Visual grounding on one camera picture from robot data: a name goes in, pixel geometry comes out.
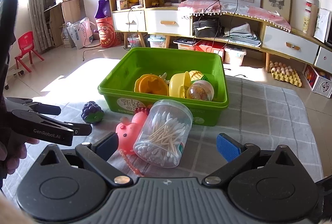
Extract clear capsule with pink cap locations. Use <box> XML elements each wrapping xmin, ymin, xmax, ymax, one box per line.
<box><xmin>186</xmin><ymin>80</ymin><xmax>214</xmax><ymax>101</ymax></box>

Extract toy corn cob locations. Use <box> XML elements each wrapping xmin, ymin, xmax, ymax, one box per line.
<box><xmin>188</xmin><ymin>70</ymin><xmax>209</xmax><ymax>83</ymax></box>

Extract yellow toy pot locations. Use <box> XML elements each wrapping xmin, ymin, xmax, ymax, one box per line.
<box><xmin>169</xmin><ymin>71</ymin><xmax>191</xmax><ymax>98</ymax></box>

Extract orange toy pumpkin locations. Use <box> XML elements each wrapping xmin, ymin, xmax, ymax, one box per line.
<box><xmin>134</xmin><ymin>74</ymin><xmax>169</xmax><ymax>96</ymax></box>

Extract brown rubber rabbit toy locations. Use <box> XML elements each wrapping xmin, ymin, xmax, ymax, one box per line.
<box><xmin>159</xmin><ymin>72</ymin><xmax>168</xmax><ymax>83</ymax></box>

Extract person left hand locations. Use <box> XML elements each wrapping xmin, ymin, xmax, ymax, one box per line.
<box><xmin>1</xmin><ymin>133</ymin><xmax>39</xmax><ymax>185</ymax></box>

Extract pink rubber pig toy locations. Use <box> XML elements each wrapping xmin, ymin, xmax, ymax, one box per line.
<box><xmin>115</xmin><ymin>107</ymin><xmax>150</xmax><ymax>155</ymax></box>

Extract purple toy grapes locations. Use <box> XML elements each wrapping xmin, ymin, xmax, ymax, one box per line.
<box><xmin>81</xmin><ymin>101</ymin><xmax>105</xmax><ymax>125</ymax></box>

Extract grey checked table cloth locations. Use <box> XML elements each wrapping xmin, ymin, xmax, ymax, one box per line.
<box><xmin>3</xmin><ymin>76</ymin><xmax>323</xmax><ymax>200</ymax></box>

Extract clear cotton swab jar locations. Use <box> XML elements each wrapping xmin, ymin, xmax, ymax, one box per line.
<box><xmin>133</xmin><ymin>99</ymin><xmax>193</xmax><ymax>168</ymax></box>

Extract red plastic child chair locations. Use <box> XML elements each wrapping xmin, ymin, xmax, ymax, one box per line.
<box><xmin>15</xmin><ymin>31</ymin><xmax>44</xmax><ymax>73</ymax></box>

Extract egg carton tray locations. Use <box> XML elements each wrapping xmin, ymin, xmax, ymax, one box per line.
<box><xmin>269</xmin><ymin>61</ymin><xmax>302</xmax><ymax>88</ymax></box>

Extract green plastic storage bin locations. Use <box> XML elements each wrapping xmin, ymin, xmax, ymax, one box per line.
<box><xmin>98</xmin><ymin>48</ymin><xmax>229</xmax><ymax>126</ymax></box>

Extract white plastic shopping bag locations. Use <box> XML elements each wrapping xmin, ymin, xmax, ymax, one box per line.
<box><xmin>66</xmin><ymin>17</ymin><xmax>93</xmax><ymax>49</ymax></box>

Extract red paper bag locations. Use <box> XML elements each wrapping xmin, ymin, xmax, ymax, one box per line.
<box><xmin>96</xmin><ymin>17</ymin><xmax>122</xmax><ymax>48</ymax></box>

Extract wooden tv cabinet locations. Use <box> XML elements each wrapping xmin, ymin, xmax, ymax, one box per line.
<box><xmin>112</xmin><ymin>7</ymin><xmax>331</xmax><ymax>72</ymax></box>

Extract pink lace cloth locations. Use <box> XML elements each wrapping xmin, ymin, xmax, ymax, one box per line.
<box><xmin>178</xmin><ymin>0</ymin><xmax>292</xmax><ymax>32</ymax></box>

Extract pink bead string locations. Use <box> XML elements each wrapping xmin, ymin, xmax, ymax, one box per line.
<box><xmin>119</xmin><ymin>148</ymin><xmax>145</xmax><ymax>178</ymax></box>

